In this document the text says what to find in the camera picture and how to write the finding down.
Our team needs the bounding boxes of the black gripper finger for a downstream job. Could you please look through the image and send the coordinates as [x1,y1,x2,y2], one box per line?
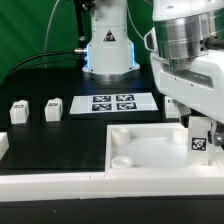
[209,120,224,146]
[176,103,191,128]

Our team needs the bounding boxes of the white square tabletop tray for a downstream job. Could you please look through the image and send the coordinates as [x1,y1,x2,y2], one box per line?
[105,123,224,171]

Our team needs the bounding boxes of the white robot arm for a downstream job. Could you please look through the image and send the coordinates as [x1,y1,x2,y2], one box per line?
[79,0,224,146]

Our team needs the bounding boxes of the white AprilTag base sheet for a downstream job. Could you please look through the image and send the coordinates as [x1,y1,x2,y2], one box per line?
[70,93,158,114]

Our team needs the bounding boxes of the white U-shaped obstacle fence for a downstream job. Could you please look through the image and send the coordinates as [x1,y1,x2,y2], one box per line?
[0,131,224,203]

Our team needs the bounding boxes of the black cable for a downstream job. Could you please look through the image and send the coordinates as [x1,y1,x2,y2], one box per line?
[7,49,88,77]

